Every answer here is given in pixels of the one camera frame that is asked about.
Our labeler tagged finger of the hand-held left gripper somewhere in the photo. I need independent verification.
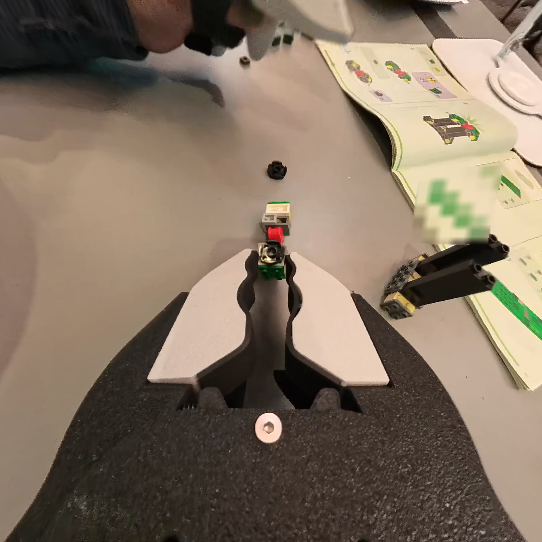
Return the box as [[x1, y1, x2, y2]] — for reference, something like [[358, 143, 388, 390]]
[[250, 0, 355, 44], [247, 20, 277, 61]]

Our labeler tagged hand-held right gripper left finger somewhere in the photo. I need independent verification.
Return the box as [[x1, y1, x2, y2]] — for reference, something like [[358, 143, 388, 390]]
[[147, 248, 257, 409]]

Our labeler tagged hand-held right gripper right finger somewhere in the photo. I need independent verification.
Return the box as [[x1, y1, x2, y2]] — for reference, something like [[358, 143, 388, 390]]
[[274, 252, 390, 410]]

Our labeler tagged small grey red green brick assembly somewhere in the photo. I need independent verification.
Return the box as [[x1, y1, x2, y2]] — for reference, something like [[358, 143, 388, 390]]
[[257, 201, 294, 281]]

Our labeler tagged person's left forearm dark sleeve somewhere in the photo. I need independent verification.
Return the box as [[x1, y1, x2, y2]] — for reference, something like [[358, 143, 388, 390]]
[[0, 0, 149, 73]]

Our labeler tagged white desk lamp base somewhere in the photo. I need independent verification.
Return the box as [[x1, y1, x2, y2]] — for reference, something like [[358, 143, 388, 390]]
[[431, 38, 542, 167]]

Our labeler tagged person's left hand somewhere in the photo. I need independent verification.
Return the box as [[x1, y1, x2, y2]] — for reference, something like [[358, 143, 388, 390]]
[[126, 0, 194, 54]]

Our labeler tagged black pillar brick assembly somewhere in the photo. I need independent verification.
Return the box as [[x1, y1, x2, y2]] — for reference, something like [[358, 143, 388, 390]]
[[380, 234, 510, 319]]

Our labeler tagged green building instruction booklet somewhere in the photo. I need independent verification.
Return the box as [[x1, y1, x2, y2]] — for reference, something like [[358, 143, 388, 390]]
[[315, 40, 542, 391]]

